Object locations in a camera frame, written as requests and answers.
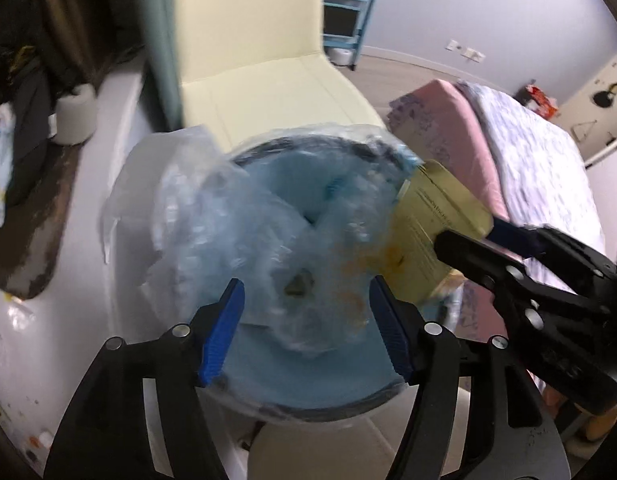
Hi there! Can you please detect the blue trash bin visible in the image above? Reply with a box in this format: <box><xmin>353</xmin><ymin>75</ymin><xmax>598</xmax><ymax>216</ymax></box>
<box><xmin>203</xmin><ymin>132</ymin><xmax>424</xmax><ymax>423</ymax></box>

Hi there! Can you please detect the clear plastic bag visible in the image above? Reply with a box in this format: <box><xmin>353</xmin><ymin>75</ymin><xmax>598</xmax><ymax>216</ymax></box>
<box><xmin>101</xmin><ymin>122</ymin><xmax>424</xmax><ymax>361</ymax></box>

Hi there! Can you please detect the pale yellow pouch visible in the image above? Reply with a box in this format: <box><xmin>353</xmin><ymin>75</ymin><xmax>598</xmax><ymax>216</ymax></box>
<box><xmin>391</xmin><ymin>160</ymin><xmax>493</xmax><ymax>306</ymax></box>

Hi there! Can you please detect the teal window frame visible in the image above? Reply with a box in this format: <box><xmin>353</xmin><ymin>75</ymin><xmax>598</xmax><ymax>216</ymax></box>
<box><xmin>136</xmin><ymin>0</ymin><xmax>185</xmax><ymax>133</ymax></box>

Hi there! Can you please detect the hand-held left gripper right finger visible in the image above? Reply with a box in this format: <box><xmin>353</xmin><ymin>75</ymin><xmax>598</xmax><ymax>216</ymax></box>
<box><xmin>369</xmin><ymin>276</ymin><xmax>572</xmax><ymax>480</ymax></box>

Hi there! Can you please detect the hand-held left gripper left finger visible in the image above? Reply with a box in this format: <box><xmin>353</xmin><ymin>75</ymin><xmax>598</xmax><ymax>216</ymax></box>
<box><xmin>43</xmin><ymin>278</ymin><xmax>246</xmax><ymax>480</ymax></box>

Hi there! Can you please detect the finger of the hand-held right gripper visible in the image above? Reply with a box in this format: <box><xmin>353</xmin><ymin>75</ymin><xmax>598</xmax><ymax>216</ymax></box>
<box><xmin>489</xmin><ymin>215</ymin><xmax>554</xmax><ymax>261</ymax></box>
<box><xmin>433</xmin><ymin>229</ymin><xmax>533</xmax><ymax>302</ymax></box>

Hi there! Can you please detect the pink mattress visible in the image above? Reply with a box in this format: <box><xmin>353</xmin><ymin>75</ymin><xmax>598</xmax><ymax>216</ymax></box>
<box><xmin>386</xmin><ymin>79</ymin><xmax>512</xmax><ymax>226</ymax></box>

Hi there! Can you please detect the black bag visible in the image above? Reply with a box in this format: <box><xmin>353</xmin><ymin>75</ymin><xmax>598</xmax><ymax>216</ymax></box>
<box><xmin>0</xmin><ymin>25</ymin><xmax>59</xmax><ymax>206</ymax></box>

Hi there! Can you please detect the brown curtain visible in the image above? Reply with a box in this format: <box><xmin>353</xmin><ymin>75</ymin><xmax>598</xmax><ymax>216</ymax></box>
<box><xmin>36</xmin><ymin>0</ymin><xmax>144</xmax><ymax>86</ymax></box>

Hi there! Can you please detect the blue ladder shelf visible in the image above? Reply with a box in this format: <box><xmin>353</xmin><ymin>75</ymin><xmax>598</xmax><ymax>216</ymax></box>
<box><xmin>319</xmin><ymin>0</ymin><xmax>387</xmax><ymax>72</ymax></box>

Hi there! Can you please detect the red snack packet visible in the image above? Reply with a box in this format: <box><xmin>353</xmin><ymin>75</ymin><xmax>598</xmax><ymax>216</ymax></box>
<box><xmin>521</xmin><ymin>80</ymin><xmax>559</xmax><ymax>118</ymax></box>

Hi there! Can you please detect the dark brown mat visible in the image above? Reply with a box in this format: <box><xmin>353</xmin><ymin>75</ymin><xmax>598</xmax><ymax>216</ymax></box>
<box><xmin>0</xmin><ymin>142</ymin><xmax>84</xmax><ymax>301</ymax></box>

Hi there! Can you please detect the cream cabinet with black stickers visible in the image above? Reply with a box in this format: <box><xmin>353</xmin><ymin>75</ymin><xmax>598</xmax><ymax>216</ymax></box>
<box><xmin>556</xmin><ymin>52</ymin><xmax>617</xmax><ymax>166</ymax></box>

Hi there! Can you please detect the cream chair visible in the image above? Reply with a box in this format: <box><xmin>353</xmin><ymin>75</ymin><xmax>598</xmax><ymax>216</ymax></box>
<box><xmin>171</xmin><ymin>0</ymin><xmax>389</xmax><ymax>148</ymax></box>

